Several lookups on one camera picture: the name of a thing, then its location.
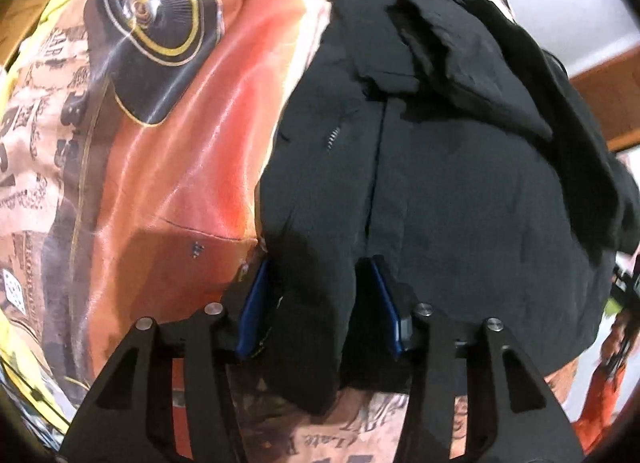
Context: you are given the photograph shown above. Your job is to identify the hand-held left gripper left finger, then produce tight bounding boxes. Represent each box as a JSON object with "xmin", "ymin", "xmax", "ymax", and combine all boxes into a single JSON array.
[{"xmin": 57, "ymin": 258, "xmax": 274, "ymax": 463}]

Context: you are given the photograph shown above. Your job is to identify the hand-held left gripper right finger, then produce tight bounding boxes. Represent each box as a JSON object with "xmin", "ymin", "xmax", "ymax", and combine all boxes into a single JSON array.
[{"xmin": 370, "ymin": 255, "xmax": 586, "ymax": 463}]

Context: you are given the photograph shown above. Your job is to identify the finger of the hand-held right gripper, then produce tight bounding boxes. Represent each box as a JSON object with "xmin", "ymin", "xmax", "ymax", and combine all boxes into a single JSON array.
[{"xmin": 606, "ymin": 265, "xmax": 640, "ymax": 315}]

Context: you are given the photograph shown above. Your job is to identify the black zip hoodie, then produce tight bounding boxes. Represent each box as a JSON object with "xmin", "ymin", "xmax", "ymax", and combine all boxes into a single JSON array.
[{"xmin": 255, "ymin": 0, "xmax": 640, "ymax": 416}]

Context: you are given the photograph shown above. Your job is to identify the newspaper printed blanket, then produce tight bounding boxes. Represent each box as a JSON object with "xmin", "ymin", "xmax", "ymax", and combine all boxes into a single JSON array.
[{"xmin": 0, "ymin": 0, "xmax": 632, "ymax": 463}]

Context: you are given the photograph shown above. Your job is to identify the wooden door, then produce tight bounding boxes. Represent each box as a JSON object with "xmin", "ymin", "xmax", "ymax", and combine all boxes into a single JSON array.
[{"xmin": 570, "ymin": 33, "xmax": 640, "ymax": 154}]

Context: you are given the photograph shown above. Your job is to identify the yellow wooden table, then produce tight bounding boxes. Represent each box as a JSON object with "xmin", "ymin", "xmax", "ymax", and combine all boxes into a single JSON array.
[{"xmin": 0, "ymin": 0, "xmax": 96, "ymax": 69}]

